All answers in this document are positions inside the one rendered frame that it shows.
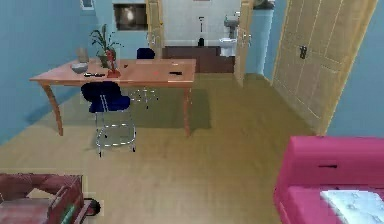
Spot blue chair with metal legs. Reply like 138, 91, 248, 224
128, 47, 160, 110
80, 80, 137, 157

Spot white cloth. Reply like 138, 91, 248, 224
319, 189, 384, 224

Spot beige panelled room door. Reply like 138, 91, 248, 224
271, 0, 379, 136

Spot orange wooden table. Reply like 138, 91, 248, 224
29, 58, 197, 138

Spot grey vase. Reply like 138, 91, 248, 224
77, 47, 90, 64

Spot white sink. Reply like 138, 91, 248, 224
223, 11, 241, 29

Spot pink sofa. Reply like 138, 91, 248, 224
273, 135, 384, 224

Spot red statuette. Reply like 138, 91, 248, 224
105, 48, 122, 79

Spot dark framed picture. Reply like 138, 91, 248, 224
112, 3, 149, 32

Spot white toilet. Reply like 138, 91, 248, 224
218, 37, 238, 58

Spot dark red armchair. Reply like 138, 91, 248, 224
0, 173, 102, 224

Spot green house plant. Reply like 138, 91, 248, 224
89, 23, 123, 69

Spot grey bowl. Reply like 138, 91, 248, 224
71, 62, 89, 75

